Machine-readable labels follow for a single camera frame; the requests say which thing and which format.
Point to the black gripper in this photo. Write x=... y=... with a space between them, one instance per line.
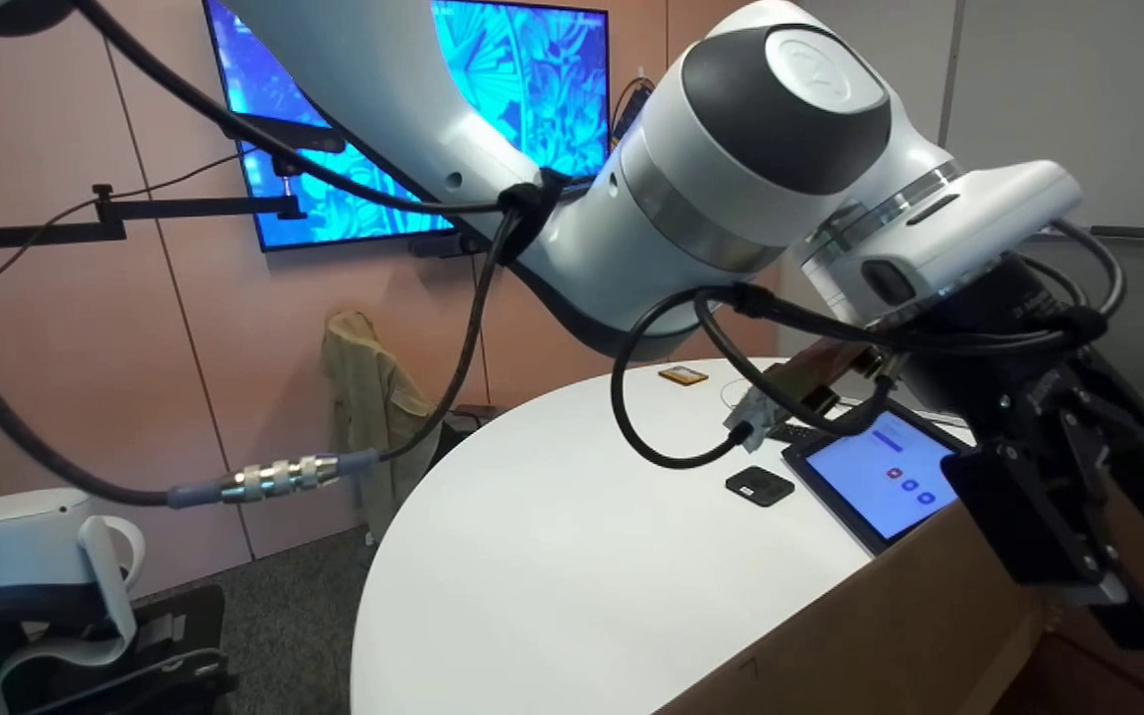
x=1022 y=372

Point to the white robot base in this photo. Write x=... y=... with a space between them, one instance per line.
x=70 y=633

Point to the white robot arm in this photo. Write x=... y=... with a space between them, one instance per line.
x=774 y=171

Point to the brown cardboard box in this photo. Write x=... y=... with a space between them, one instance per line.
x=928 y=629

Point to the black tablet with blue screen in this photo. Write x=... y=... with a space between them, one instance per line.
x=877 y=482

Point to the small black square device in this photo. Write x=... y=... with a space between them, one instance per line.
x=760 y=486

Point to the small wooden block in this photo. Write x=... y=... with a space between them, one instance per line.
x=679 y=376

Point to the olive jacket on chair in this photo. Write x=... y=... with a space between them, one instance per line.
x=376 y=407

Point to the wall mounted blue screen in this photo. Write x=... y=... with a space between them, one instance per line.
x=452 y=107

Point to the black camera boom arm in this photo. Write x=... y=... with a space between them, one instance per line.
x=113 y=216

